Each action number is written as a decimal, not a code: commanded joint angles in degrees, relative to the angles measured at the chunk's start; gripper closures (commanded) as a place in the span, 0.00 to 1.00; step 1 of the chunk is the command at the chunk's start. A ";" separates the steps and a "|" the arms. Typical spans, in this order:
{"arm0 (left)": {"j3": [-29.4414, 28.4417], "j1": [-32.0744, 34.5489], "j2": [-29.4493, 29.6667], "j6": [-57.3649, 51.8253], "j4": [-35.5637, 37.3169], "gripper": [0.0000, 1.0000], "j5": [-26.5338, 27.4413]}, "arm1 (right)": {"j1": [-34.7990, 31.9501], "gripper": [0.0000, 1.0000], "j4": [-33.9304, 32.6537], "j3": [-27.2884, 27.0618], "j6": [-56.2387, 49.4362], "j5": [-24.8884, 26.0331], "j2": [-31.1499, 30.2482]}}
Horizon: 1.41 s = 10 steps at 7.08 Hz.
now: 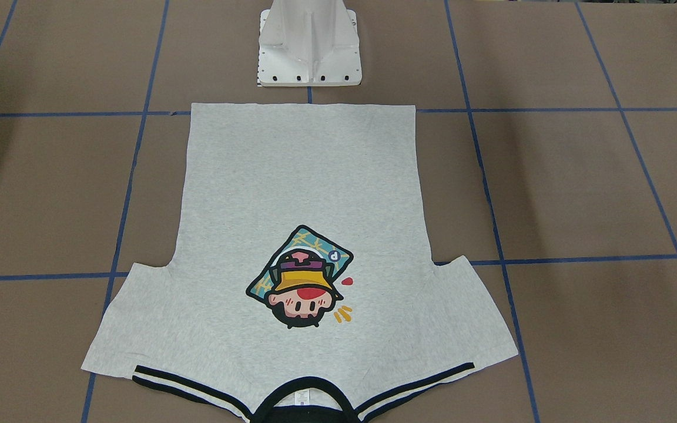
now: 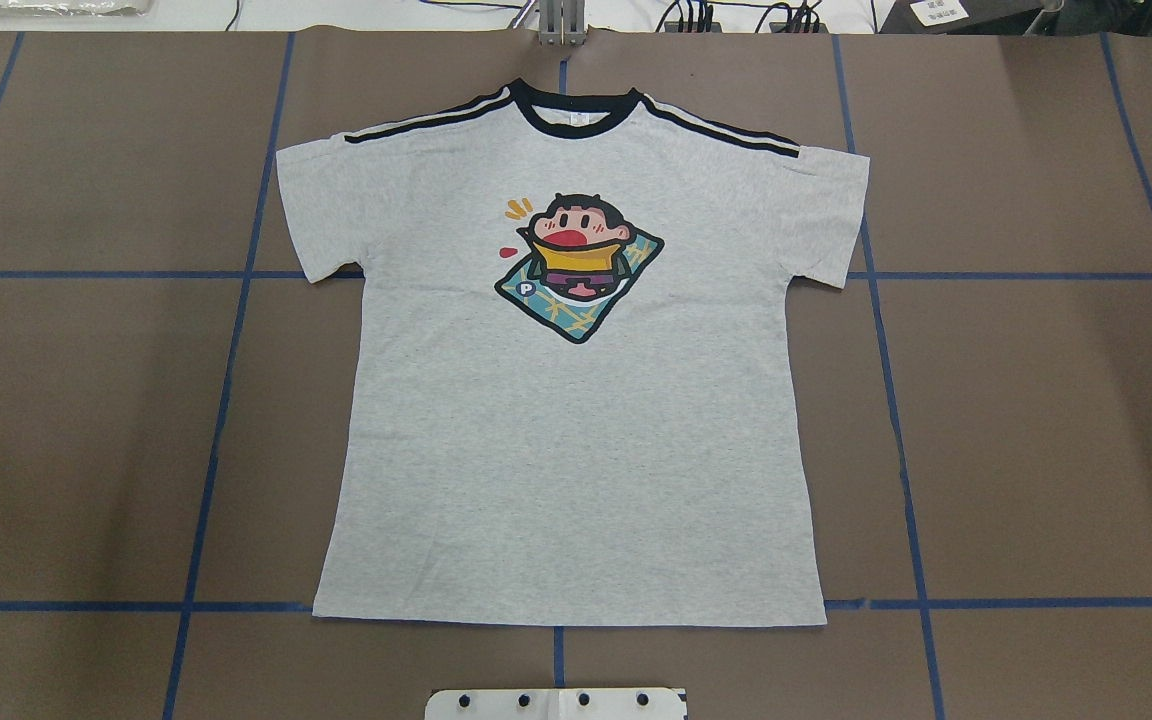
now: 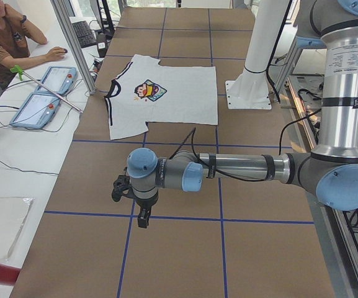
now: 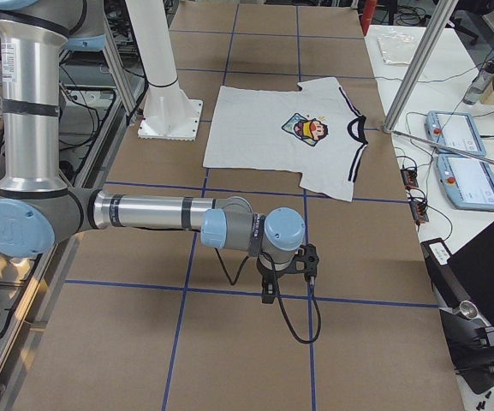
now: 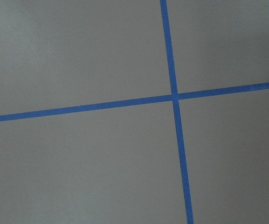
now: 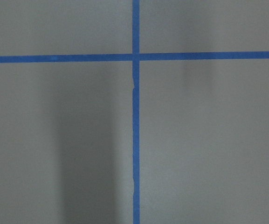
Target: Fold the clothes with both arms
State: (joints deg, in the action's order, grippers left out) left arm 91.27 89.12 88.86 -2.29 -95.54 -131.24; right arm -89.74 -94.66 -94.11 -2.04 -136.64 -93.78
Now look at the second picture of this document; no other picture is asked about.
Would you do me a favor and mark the clear plastic bag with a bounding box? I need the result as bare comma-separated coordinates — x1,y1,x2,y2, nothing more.
0,1,156,18

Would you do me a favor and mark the aluminium frame post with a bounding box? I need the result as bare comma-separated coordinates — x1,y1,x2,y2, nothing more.
532,0,588,47

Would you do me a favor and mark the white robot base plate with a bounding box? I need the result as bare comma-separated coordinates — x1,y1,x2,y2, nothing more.
422,687,689,719

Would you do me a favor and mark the grey cartoon print t-shirt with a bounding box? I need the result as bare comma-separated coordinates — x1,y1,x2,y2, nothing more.
275,79,870,628

